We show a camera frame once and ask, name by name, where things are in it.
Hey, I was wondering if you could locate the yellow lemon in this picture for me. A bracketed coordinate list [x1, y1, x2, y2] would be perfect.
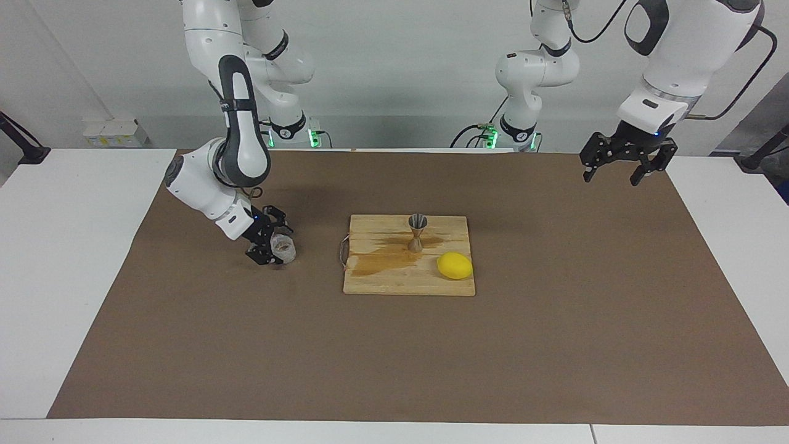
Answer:
[436, 252, 474, 281]

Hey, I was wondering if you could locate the brown paper table mat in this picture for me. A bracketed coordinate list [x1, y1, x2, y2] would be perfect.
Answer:
[48, 149, 789, 426]

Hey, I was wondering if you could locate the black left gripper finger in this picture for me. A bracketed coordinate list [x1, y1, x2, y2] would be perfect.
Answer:
[630, 139, 679, 186]
[579, 133, 617, 183]

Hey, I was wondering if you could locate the black clamp stand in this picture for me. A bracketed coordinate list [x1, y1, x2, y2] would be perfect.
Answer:
[0, 111, 51, 165]
[740, 123, 789, 172]

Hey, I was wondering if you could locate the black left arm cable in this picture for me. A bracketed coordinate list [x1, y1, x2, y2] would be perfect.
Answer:
[562, 0, 777, 121]

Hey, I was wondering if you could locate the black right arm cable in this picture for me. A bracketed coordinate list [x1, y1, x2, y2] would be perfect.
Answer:
[208, 79, 267, 204]

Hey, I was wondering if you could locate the black base cable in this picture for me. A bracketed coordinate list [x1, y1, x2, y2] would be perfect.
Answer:
[450, 92, 509, 149]

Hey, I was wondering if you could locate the steel double jigger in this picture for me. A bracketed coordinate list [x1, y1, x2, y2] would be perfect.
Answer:
[408, 213, 429, 253]

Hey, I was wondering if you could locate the small clear glass cup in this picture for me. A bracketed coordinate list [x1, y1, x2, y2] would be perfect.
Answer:
[271, 233, 297, 265]

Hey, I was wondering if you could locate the wooden cutting board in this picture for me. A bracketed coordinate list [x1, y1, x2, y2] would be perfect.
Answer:
[339, 214, 476, 297]

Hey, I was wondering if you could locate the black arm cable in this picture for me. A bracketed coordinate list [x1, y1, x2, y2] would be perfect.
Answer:
[208, 79, 267, 204]
[562, 0, 777, 121]

